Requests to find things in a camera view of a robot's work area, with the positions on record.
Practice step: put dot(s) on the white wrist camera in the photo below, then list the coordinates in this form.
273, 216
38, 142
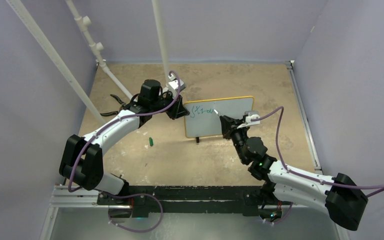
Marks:
173, 86
250, 118

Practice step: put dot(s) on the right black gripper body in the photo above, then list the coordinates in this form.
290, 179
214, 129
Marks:
239, 133

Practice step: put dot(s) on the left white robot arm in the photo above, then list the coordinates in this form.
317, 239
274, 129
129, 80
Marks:
82, 160

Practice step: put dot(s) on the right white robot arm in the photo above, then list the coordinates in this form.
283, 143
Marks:
336, 196

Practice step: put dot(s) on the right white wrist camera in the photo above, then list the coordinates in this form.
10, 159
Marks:
250, 118

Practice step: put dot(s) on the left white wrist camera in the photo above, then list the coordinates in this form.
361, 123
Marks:
173, 86

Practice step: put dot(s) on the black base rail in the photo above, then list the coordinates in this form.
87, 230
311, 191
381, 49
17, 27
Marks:
142, 200

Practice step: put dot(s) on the black handled pliers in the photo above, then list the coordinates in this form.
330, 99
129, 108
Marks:
116, 105

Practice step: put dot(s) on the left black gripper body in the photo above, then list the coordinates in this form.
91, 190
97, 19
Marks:
163, 102

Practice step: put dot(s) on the yellow framed whiteboard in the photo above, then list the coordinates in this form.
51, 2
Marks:
202, 122

